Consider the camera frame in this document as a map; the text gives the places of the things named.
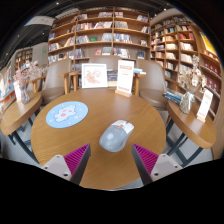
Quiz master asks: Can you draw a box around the round light blue mouse pad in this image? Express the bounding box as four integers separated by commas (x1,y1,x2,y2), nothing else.
45,100,89,129

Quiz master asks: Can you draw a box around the grey computer mouse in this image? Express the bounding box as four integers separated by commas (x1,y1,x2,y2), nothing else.
98,119,135,153

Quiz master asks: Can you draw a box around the wooden side table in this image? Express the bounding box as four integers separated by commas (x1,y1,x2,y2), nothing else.
0,91,43,164
164,99,218,168

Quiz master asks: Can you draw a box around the wide wooden bookshelf unit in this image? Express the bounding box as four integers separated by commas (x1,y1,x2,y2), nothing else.
46,6,152,73

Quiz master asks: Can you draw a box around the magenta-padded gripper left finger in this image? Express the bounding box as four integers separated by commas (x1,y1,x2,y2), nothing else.
41,143,92,186

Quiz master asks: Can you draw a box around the glass vase with dried flowers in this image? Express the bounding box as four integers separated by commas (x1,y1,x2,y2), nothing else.
13,59,47,105
178,54,208,115

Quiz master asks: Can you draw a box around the white sign on wooden base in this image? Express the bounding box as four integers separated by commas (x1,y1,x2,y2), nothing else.
114,59,135,98

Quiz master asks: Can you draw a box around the small white table sign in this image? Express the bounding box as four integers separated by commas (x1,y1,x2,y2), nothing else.
195,88,214,123
13,79,23,103

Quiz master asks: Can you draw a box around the dark blue book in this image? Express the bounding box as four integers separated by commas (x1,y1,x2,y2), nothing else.
106,69,119,88

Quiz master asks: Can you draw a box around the white framed floral picture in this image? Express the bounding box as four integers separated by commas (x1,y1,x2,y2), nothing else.
81,62,109,90

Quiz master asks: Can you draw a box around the stack of books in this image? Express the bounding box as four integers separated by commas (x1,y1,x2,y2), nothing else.
162,89,184,105

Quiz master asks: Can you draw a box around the distant wooden bookshelf unit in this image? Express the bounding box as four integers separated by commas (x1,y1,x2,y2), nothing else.
13,46,34,73

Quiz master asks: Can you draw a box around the angled wooden bookshelf unit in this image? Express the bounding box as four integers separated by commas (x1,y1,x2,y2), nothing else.
149,13,224,122

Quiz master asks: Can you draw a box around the teal book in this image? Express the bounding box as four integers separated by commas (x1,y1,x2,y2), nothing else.
133,67,147,76

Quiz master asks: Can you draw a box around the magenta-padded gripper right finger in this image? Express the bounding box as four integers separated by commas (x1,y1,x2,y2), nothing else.
131,143,184,186

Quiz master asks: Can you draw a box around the blue book display stand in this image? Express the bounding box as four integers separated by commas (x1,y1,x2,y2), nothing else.
0,64,16,111

